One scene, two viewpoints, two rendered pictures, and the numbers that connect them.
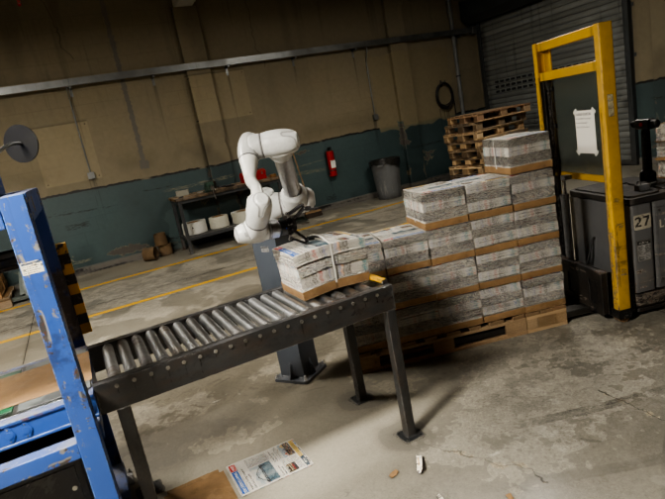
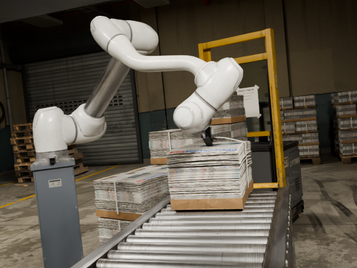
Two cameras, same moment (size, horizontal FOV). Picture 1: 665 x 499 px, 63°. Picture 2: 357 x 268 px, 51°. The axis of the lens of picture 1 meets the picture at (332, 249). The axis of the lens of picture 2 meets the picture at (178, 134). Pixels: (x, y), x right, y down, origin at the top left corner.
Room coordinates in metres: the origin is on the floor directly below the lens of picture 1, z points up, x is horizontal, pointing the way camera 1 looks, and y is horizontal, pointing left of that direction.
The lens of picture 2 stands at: (1.69, 1.35, 1.18)
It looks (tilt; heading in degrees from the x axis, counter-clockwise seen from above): 3 degrees down; 312
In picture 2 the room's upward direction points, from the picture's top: 6 degrees counter-clockwise
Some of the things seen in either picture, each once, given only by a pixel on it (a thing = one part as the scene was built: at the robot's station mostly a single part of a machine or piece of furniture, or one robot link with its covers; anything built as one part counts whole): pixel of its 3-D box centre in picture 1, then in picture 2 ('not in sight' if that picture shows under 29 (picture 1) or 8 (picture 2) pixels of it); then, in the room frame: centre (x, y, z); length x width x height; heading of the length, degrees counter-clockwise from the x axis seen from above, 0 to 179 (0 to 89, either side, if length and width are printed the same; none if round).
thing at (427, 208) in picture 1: (433, 205); (181, 145); (3.49, -0.70, 0.95); 0.38 x 0.29 x 0.23; 8
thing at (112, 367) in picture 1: (111, 363); not in sight; (2.19, 1.02, 0.77); 0.47 x 0.05 x 0.05; 24
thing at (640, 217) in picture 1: (634, 241); (262, 181); (3.65, -2.09, 0.40); 0.69 x 0.55 x 0.80; 6
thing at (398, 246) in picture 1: (427, 286); (178, 222); (3.48, -0.57, 0.42); 1.17 x 0.39 x 0.83; 96
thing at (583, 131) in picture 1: (578, 124); (239, 98); (3.61, -1.75, 1.28); 0.57 x 0.01 x 0.65; 6
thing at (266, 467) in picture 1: (268, 465); not in sight; (2.43, 0.51, 0.00); 0.37 x 0.28 x 0.01; 114
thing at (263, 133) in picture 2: (585, 176); (244, 134); (3.61, -1.77, 0.92); 0.57 x 0.01 x 0.05; 6
